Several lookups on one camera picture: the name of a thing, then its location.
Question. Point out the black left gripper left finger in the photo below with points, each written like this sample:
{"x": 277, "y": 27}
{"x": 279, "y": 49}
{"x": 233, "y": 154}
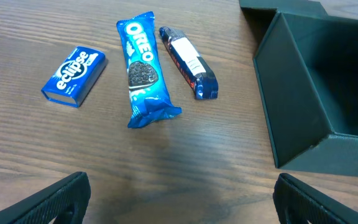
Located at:
{"x": 65, "y": 201}

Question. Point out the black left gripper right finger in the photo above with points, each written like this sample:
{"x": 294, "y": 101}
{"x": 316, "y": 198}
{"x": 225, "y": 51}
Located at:
{"x": 297, "y": 202}

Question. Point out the dark green gift box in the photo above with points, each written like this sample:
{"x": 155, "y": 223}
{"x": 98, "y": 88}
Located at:
{"x": 306, "y": 66}

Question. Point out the blue Eclipse mint box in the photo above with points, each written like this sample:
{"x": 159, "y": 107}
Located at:
{"x": 75, "y": 77}

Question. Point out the dark blue chocolate bar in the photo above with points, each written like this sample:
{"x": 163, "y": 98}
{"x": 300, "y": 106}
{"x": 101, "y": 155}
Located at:
{"x": 190, "y": 63}

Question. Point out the blue Oreo cookie pack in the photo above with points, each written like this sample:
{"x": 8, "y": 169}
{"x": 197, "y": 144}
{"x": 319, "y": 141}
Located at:
{"x": 150, "y": 99}

